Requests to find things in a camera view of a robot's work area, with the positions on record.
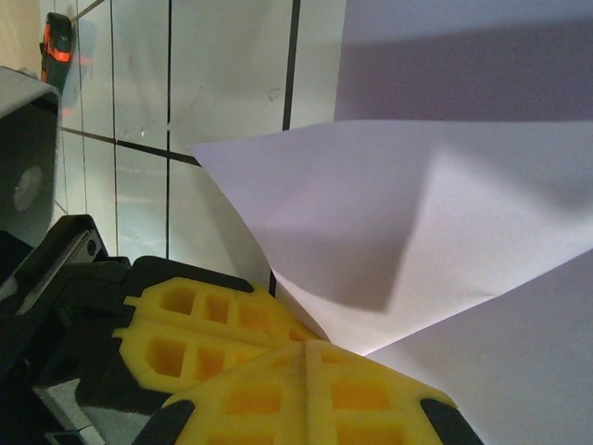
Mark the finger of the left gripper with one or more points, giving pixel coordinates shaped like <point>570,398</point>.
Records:
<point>218,306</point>
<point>176,352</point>

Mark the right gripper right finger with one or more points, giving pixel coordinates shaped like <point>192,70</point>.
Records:
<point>370,408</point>

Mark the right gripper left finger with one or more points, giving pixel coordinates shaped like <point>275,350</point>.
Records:
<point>250,408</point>

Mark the lilac square paper sheet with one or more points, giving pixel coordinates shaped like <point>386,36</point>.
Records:
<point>370,208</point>

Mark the orange black utility knife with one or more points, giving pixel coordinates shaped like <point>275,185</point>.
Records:
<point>58,51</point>

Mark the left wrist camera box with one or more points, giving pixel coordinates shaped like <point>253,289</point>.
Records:
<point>28,162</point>

